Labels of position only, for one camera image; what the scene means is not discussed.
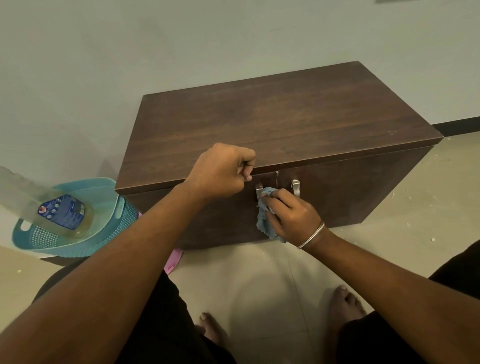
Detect person's right hand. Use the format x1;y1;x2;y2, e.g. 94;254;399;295
260;188;323;247

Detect person's left hand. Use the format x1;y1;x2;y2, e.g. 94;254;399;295
182;142;257;205

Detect blue cleaning cloth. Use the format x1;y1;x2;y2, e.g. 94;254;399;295
256;187;288;244

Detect person's right forearm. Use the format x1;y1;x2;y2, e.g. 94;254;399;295
300;225;480;364

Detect person's left forearm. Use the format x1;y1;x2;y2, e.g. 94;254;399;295
0;182;209;364

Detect dark brown cabinet door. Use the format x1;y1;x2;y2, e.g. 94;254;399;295
277;145;436;236
124;170;279;251

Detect dark brown wooden cabinet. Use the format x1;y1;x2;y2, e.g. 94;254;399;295
115;61;445;251

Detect pink plastic dustpan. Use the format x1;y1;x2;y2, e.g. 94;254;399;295
137;211;184;276

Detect person's right foot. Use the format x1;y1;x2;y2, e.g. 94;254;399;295
323;285;367;349

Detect person's foot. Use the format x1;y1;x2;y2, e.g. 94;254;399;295
196;312;230;350
323;285;367;349

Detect person's left foot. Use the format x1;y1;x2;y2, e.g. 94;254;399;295
196;312;230;350

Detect teal plastic basket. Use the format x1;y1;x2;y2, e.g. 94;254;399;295
11;177;140;259

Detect person's black trousers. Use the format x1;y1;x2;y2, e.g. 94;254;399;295
31;240;480;364

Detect clear bottle with blue label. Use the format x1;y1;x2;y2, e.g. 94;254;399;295
0;166;97;239

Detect dark brown skirting board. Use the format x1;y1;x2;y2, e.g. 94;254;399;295
431;116;480;138

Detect silver metal bracelet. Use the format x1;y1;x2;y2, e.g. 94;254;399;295
296;222;326;251

